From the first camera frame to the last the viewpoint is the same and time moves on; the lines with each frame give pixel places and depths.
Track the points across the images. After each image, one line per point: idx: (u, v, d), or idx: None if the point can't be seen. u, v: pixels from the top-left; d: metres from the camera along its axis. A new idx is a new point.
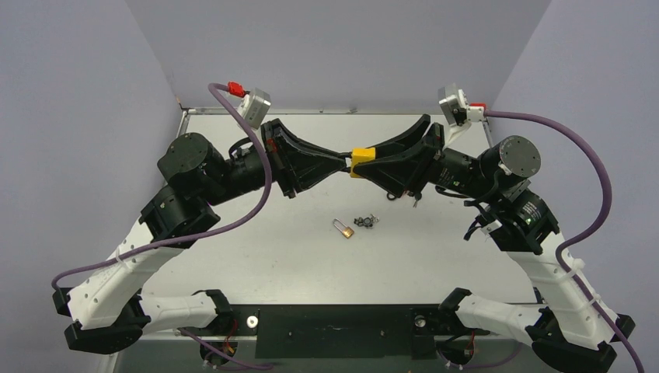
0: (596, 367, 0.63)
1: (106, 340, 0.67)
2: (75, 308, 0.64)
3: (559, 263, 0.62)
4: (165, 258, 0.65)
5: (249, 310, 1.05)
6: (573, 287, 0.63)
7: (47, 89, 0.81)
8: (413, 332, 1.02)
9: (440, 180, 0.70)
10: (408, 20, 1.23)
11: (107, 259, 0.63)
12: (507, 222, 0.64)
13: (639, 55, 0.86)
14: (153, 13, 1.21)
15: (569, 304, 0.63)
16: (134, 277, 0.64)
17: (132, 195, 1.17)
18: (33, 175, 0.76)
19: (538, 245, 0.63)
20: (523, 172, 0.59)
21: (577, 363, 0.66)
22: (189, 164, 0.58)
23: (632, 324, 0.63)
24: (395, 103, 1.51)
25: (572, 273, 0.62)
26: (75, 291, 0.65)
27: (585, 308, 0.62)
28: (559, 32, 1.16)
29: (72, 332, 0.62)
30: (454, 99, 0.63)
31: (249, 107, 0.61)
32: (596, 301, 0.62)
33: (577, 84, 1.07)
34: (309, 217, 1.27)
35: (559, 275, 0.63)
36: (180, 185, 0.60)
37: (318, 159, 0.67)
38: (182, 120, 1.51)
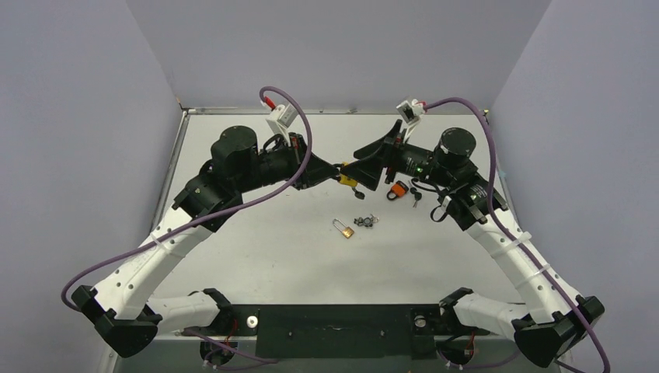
0: (553, 341, 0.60)
1: (132, 336, 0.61)
2: (107, 299, 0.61)
3: (502, 231, 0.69)
4: (195, 242, 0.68)
5: (249, 310, 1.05)
6: (521, 256, 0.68)
7: (47, 87, 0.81)
8: (413, 332, 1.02)
9: (407, 169, 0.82)
10: (406, 21, 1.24)
11: (143, 244, 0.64)
12: (457, 200, 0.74)
13: (626, 55, 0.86)
14: (152, 14, 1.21)
15: (521, 273, 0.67)
16: (169, 261, 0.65)
17: (133, 194, 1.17)
18: (34, 175, 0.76)
19: (482, 215, 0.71)
20: (459, 152, 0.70)
21: (538, 345, 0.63)
22: (242, 145, 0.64)
23: (601, 308, 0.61)
24: (394, 103, 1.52)
25: (517, 240, 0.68)
26: (102, 283, 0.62)
27: (535, 276, 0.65)
28: (553, 33, 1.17)
29: (106, 322, 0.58)
30: (405, 103, 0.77)
31: (284, 112, 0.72)
32: (545, 268, 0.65)
33: (569, 84, 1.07)
34: (308, 216, 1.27)
35: (506, 243, 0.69)
36: (229, 166, 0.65)
37: (322, 162, 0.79)
38: (182, 120, 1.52)
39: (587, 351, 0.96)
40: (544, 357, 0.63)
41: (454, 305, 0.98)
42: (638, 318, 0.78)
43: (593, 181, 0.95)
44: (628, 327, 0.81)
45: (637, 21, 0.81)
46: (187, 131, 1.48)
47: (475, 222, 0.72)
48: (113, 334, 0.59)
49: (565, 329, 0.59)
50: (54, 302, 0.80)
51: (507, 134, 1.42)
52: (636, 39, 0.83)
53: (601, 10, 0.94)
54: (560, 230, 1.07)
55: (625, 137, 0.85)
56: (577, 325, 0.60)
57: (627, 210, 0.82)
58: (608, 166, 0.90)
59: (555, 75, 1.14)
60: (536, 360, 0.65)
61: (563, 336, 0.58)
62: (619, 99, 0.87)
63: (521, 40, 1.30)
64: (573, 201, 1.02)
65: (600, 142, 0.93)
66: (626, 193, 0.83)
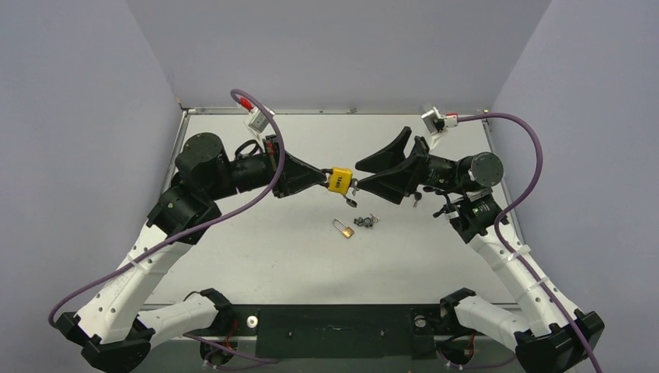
0: (549, 352, 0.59)
1: (123, 356, 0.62)
2: (90, 325, 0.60)
3: (502, 244, 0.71)
4: (174, 257, 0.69)
5: (249, 310, 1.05)
6: (520, 268, 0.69)
7: (47, 88, 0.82)
8: (413, 332, 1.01)
9: (428, 181, 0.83)
10: (407, 20, 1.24)
11: (120, 266, 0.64)
12: (466, 217, 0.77)
13: (631, 54, 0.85)
14: (152, 13, 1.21)
15: (519, 285, 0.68)
16: (148, 280, 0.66)
17: (133, 194, 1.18)
18: (33, 176, 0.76)
19: (482, 228, 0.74)
20: (485, 182, 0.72)
21: (535, 359, 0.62)
22: (207, 155, 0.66)
23: (601, 325, 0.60)
24: (394, 103, 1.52)
25: (516, 252, 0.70)
26: (84, 308, 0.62)
27: (532, 288, 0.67)
28: (554, 32, 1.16)
29: (92, 347, 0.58)
30: (432, 113, 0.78)
31: (257, 116, 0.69)
32: (542, 280, 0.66)
33: (569, 84, 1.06)
34: (308, 216, 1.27)
35: (505, 256, 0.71)
36: (200, 177, 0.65)
37: (305, 169, 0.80)
38: (182, 120, 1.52)
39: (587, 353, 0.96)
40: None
41: (455, 305, 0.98)
42: (638, 318, 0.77)
43: (591, 180, 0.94)
44: (627, 328, 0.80)
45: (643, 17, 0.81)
46: (187, 131, 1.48)
47: (475, 234, 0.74)
48: (103, 358, 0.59)
49: (561, 340, 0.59)
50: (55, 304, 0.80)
51: (507, 134, 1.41)
52: (639, 37, 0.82)
53: (603, 8, 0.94)
54: (558, 231, 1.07)
55: (629, 136, 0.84)
56: (574, 339, 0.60)
57: (632, 210, 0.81)
58: (605, 167, 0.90)
59: (554, 75, 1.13)
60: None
61: (559, 348, 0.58)
62: (624, 99, 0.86)
63: (523, 39, 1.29)
64: (571, 201, 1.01)
65: (601, 141, 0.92)
66: (630, 194, 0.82)
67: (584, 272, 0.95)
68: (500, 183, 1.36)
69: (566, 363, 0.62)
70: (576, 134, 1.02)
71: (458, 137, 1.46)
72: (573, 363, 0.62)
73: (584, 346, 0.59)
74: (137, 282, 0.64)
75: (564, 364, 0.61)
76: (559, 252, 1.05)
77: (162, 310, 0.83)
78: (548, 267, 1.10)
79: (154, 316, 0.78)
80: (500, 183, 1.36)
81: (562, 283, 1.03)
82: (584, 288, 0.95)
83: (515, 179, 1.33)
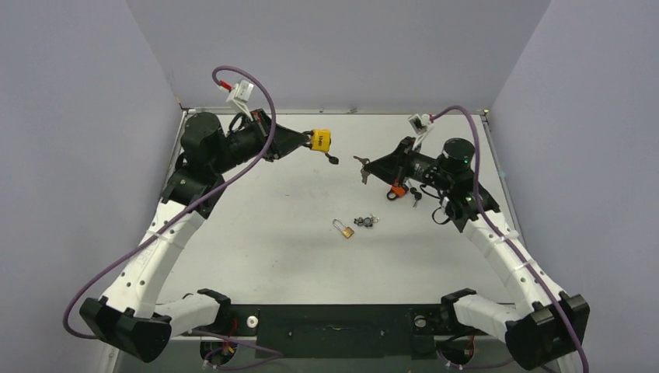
0: (536, 333, 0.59)
1: (155, 333, 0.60)
2: (120, 301, 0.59)
3: (490, 227, 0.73)
4: (190, 231, 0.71)
5: (249, 310, 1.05)
6: (508, 251, 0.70)
7: (47, 88, 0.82)
8: (413, 332, 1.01)
9: (417, 174, 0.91)
10: (406, 22, 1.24)
11: (143, 240, 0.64)
12: (458, 200, 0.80)
13: (626, 55, 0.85)
14: (151, 14, 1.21)
15: (506, 266, 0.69)
16: (171, 252, 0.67)
17: (133, 194, 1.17)
18: (33, 175, 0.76)
19: (472, 211, 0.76)
20: (455, 157, 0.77)
21: (521, 341, 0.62)
22: (210, 130, 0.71)
23: (587, 310, 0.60)
24: (394, 103, 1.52)
25: (503, 235, 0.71)
26: (110, 289, 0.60)
27: (518, 269, 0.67)
28: (551, 34, 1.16)
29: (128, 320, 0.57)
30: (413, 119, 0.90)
31: (240, 88, 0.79)
32: (528, 262, 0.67)
33: (565, 85, 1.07)
34: (308, 216, 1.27)
35: (494, 238, 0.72)
36: (205, 150, 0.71)
37: (291, 134, 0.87)
38: (182, 120, 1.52)
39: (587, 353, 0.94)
40: (528, 356, 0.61)
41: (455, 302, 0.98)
42: (640, 318, 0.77)
43: (589, 181, 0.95)
44: (626, 326, 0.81)
45: (642, 19, 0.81)
46: None
47: (467, 220, 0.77)
48: (141, 333, 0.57)
49: (542, 316, 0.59)
50: (57, 303, 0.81)
51: (506, 134, 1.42)
52: (636, 37, 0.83)
53: (601, 8, 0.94)
54: (559, 232, 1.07)
55: (625, 136, 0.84)
56: (557, 319, 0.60)
57: (629, 210, 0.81)
58: (602, 167, 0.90)
59: (552, 77, 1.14)
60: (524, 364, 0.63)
61: (540, 325, 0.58)
62: (619, 99, 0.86)
63: (523, 39, 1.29)
64: (571, 200, 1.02)
65: (598, 141, 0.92)
66: (629, 195, 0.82)
67: (585, 271, 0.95)
68: (500, 184, 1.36)
69: (554, 350, 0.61)
70: (574, 134, 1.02)
71: (458, 138, 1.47)
72: (562, 351, 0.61)
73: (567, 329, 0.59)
74: (165, 251, 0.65)
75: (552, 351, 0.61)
76: (559, 252, 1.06)
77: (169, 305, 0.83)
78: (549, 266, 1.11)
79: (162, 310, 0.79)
80: (500, 184, 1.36)
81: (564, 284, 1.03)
82: (584, 287, 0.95)
83: (515, 178, 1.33)
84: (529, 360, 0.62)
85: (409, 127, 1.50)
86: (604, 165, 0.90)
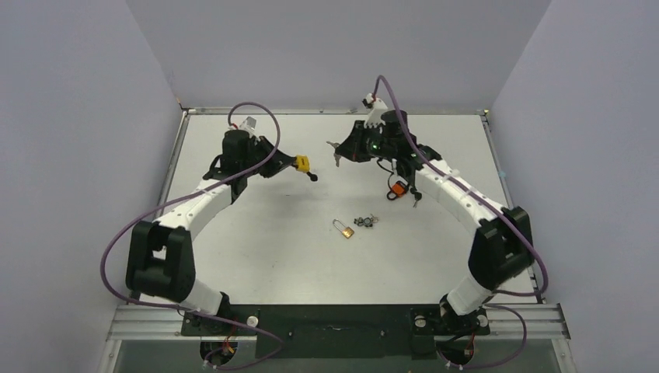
0: (489, 245, 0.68)
1: (186, 266, 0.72)
2: (172, 223, 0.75)
3: (435, 172, 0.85)
4: (210, 208, 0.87)
5: (249, 310, 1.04)
6: (452, 186, 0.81)
7: (47, 88, 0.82)
8: (413, 332, 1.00)
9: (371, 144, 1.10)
10: (406, 22, 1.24)
11: (192, 193, 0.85)
12: (405, 160, 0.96)
13: (626, 54, 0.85)
14: (151, 15, 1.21)
15: (454, 200, 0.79)
16: (207, 208, 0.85)
17: (134, 194, 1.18)
18: (32, 176, 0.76)
19: (415, 163, 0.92)
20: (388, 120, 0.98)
21: (482, 257, 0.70)
22: (245, 137, 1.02)
23: (523, 212, 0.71)
24: (394, 102, 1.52)
25: (445, 175, 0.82)
26: (165, 216, 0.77)
27: (463, 197, 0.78)
28: (551, 33, 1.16)
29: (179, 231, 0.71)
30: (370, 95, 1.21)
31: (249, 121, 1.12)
32: (469, 189, 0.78)
33: (565, 85, 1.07)
34: (308, 216, 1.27)
35: (440, 179, 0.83)
36: (240, 151, 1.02)
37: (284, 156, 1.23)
38: (182, 120, 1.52)
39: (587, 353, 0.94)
40: (494, 270, 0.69)
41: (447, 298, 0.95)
42: (641, 319, 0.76)
43: (589, 181, 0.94)
44: (628, 327, 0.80)
45: (643, 18, 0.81)
46: (187, 131, 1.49)
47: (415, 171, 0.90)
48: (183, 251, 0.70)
49: (489, 231, 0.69)
50: (56, 303, 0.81)
51: (506, 134, 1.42)
52: (636, 37, 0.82)
53: (601, 8, 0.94)
54: (559, 232, 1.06)
55: (625, 136, 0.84)
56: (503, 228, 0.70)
57: (630, 211, 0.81)
58: (602, 167, 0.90)
59: (551, 76, 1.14)
60: (495, 284, 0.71)
61: (489, 236, 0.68)
62: (620, 99, 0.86)
63: (524, 39, 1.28)
64: (571, 200, 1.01)
65: (598, 141, 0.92)
66: (629, 196, 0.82)
67: (585, 271, 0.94)
68: (500, 184, 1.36)
69: (515, 261, 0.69)
70: (574, 134, 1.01)
71: (458, 138, 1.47)
72: (520, 262, 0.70)
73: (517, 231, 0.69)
74: (207, 202, 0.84)
75: (510, 260, 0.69)
76: (559, 252, 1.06)
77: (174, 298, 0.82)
78: (549, 266, 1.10)
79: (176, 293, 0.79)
80: (500, 184, 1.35)
81: (565, 284, 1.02)
82: (585, 288, 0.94)
83: (515, 178, 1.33)
84: (497, 274, 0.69)
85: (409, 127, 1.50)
86: (604, 165, 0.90)
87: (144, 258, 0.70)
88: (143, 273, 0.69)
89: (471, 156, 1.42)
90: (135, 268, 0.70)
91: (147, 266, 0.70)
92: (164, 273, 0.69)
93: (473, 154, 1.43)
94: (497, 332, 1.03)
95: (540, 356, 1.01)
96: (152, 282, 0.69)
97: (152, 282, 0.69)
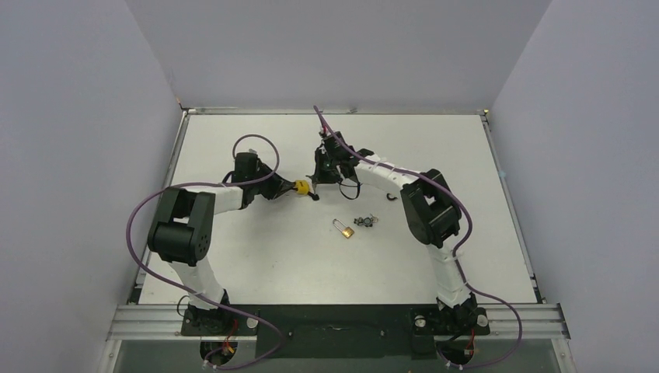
0: (414, 204, 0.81)
1: (206, 231, 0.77)
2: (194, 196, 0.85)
3: (367, 162, 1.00)
4: (224, 202, 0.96)
5: (249, 310, 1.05)
6: (380, 169, 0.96)
7: (46, 88, 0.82)
8: (413, 332, 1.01)
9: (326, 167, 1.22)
10: (406, 21, 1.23)
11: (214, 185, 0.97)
12: (346, 164, 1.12)
13: (626, 54, 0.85)
14: (150, 15, 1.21)
15: (385, 179, 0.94)
16: (224, 197, 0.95)
17: (134, 194, 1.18)
18: (30, 177, 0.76)
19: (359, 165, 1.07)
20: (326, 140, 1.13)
21: (414, 216, 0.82)
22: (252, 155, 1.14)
23: (438, 173, 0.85)
24: (394, 103, 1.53)
25: (374, 162, 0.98)
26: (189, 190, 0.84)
27: (390, 174, 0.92)
28: (551, 33, 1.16)
29: (204, 197, 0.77)
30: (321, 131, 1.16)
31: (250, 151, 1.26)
32: (394, 167, 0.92)
33: (564, 85, 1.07)
34: (308, 216, 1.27)
35: (371, 168, 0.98)
36: (249, 167, 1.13)
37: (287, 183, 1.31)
38: (182, 120, 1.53)
39: (586, 353, 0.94)
40: (427, 224, 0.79)
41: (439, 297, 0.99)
42: (641, 320, 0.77)
43: (589, 181, 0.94)
44: (628, 328, 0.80)
45: (643, 19, 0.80)
46: (186, 130, 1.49)
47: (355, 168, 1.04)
48: (207, 212, 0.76)
49: (412, 192, 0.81)
50: (55, 302, 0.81)
51: (505, 134, 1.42)
52: (636, 37, 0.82)
53: (601, 8, 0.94)
54: (559, 232, 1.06)
55: (625, 136, 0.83)
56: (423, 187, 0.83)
57: (630, 211, 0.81)
58: (602, 168, 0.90)
59: (551, 76, 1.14)
60: (435, 239, 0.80)
61: (410, 195, 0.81)
62: (619, 99, 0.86)
63: (524, 39, 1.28)
64: (570, 200, 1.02)
65: (598, 141, 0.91)
66: (628, 196, 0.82)
67: (585, 272, 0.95)
68: (500, 184, 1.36)
69: (444, 214, 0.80)
70: (573, 134, 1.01)
71: (458, 138, 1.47)
72: (447, 216, 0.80)
73: (436, 187, 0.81)
74: (224, 190, 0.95)
75: (438, 214, 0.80)
76: (559, 252, 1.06)
77: (183, 282, 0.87)
78: (549, 266, 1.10)
79: (188, 273, 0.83)
80: (500, 184, 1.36)
81: (565, 284, 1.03)
82: (586, 289, 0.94)
83: (515, 178, 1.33)
84: (431, 228, 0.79)
85: (408, 127, 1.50)
86: (602, 166, 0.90)
87: (169, 216, 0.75)
88: (165, 229, 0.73)
89: (471, 156, 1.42)
90: (159, 224, 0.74)
91: (171, 224, 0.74)
92: (187, 228, 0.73)
93: (472, 154, 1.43)
94: (497, 332, 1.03)
95: (540, 355, 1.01)
96: (173, 236, 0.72)
97: (172, 238, 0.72)
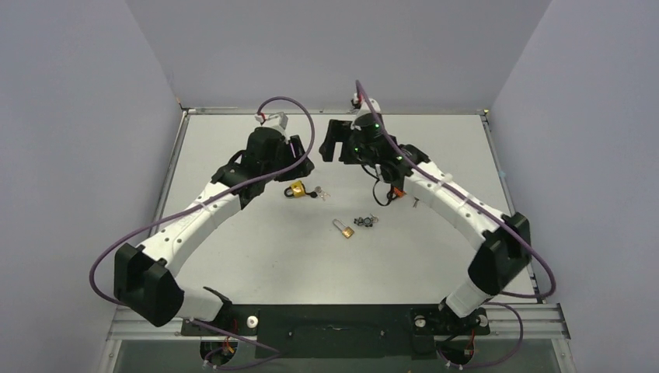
0: (489, 259, 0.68)
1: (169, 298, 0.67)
2: (155, 250, 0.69)
3: (427, 179, 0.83)
4: (206, 228, 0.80)
5: (249, 311, 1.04)
6: (445, 193, 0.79)
7: (47, 88, 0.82)
8: (413, 332, 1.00)
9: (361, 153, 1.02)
10: (405, 22, 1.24)
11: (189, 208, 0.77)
12: (388, 164, 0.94)
13: (625, 54, 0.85)
14: (151, 15, 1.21)
15: (450, 207, 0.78)
16: (208, 223, 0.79)
17: (134, 194, 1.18)
18: (30, 176, 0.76)
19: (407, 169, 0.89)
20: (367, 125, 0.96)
21: (482, 266, 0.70)
22: (273, 136, 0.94)
23: (523, 218, 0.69)
24: (394, 103, 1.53)
25: (439, 181, 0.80)
26: (149, 239, 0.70)
27: (461, 205, 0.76)
28: (551, 33, 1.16)
29: (155, 274, 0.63)
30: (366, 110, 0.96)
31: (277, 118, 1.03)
32: (468, 197, 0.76)
33: (564, 85, 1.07)
34: (308, 216, 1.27)
35: (432, 187, 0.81)
36: (260, 153, 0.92)
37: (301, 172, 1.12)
38: (182, 120, 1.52)
39: (586, 353, 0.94)
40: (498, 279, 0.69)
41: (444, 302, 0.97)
42: (640, 319, 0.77)
43: (588, 181, 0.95)
44: (627, 327, 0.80)
45: (643, 19, 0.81)
46: (186, 131, 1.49)
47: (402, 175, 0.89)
48: (159, 289, 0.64)
49: (494, 244, 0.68)
50: (55, 301, 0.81)
51: (506, 134, 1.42)
52: (635, 38, 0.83)
53: (600, 9, 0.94)
54: (559, 232, 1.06)
55: (624, 136, 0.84)
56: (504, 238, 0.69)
57: (630, 210, 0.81)
58: (601, 167, 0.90)
59: (550, 76, 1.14)
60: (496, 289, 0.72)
61: (492, 249, 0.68)
62: (619, 99, 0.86)
63: (523, 39, 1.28)
64: (570, 200, 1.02)
65: (598, 141, 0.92)
66: (626, 196, 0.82)
67: (584, 272, 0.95)
68: (500, 185, 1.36)
69: (515, 269, 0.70)
70: (573, 134, 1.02)
71: (458, 138, 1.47)
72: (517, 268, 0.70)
73: (520, 242, 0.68)
74: (205, 220, 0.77)
75: (511, 269, 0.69)
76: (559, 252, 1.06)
77: None
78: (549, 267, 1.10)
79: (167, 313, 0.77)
80: (500, 185, 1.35)
81: (566, 285, 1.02)
82: (586, 289, 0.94)
83: (515, 178, 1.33)
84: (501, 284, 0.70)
85: (409, 127, 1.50)
86: (602, 165, 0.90)
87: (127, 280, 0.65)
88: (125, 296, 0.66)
89: (472, 156, 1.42)
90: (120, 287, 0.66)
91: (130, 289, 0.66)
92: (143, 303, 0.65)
93: (473, 154, 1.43)
94: (497, 332, 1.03)
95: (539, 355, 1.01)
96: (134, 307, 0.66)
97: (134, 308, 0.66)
